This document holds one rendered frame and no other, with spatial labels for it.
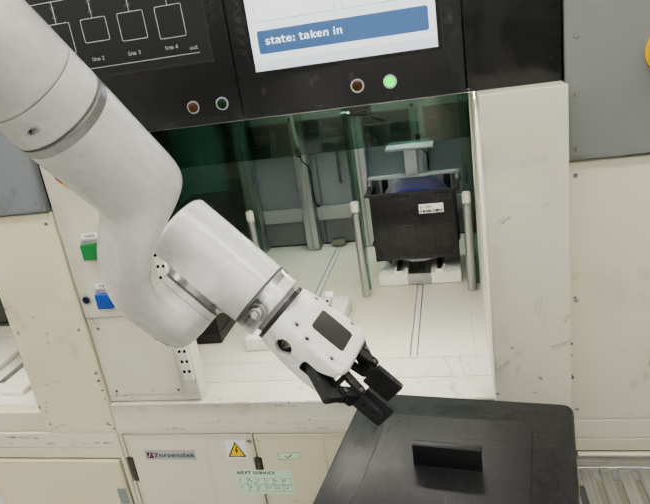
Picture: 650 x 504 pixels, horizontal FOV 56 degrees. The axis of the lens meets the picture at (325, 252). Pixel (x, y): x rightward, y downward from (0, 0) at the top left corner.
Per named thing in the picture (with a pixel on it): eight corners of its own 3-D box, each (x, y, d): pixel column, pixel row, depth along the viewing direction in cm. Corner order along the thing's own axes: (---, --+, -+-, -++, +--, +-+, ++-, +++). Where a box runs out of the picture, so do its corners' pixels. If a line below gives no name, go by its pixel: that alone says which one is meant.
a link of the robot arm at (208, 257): (229, 327, 68) (283, 263, 69) (137, 250, 68) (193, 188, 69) (232, 327, 76) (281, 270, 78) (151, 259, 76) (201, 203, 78)
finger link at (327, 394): (307, 389, 65) (349, 404, 67) (302, 336, 71) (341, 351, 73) (301, 396, 66) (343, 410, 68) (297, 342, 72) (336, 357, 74)
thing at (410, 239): (372, 276, 161) (357, 157, 150) (379, 249, 179) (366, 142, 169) (467, 270, 155) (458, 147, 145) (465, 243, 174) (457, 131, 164)
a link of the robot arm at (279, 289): (261, 288, 67) (283, 305, 67) (291, 257, 74) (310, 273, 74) (224, 335, 71) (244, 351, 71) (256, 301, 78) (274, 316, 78)
